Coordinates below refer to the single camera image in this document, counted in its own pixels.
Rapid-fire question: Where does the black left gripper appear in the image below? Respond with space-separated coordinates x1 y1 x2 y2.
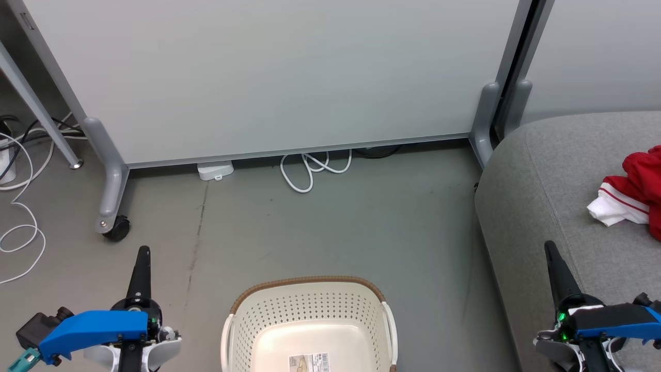
113 246 164 343

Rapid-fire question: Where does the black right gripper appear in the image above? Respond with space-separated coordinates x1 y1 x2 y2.
544 240 605 340

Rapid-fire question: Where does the red shirt with white cuff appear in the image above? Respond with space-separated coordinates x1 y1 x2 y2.
587 146 661 242

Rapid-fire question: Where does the cream perforated laundry basket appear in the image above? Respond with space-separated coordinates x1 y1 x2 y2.
221 275 399 372

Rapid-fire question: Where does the black caster wheel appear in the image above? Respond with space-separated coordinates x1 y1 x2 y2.
102 215 131 243

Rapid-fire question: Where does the grey fabric sofa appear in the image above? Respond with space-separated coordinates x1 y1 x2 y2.
474 111 661 372

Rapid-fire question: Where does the grey partition leg with caster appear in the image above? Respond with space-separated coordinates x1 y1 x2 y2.
82 117 130 236

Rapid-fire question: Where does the white power adapter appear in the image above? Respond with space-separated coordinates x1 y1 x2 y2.
197 161 234 182

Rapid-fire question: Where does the barcode sticker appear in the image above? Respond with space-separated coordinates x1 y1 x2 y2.
288 352 331 372

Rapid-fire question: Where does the grey metal table leg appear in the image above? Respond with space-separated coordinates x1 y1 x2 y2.
0 40 84 171

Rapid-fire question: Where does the narrow white partition panel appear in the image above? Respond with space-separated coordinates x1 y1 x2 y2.
516 0 661 126

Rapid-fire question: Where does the wide white partition panel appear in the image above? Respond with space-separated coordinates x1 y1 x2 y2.
5 0 533 169

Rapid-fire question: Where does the long white floor cable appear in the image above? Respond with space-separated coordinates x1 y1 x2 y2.
0 131 47 286

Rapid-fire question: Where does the teal left cable connector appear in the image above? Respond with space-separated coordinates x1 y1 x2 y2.
7 347 42 372

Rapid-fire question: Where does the coiled white cable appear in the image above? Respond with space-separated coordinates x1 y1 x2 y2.
280 149 353 194

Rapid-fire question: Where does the black cable under partition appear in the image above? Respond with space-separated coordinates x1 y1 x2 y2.
353 145 404 159

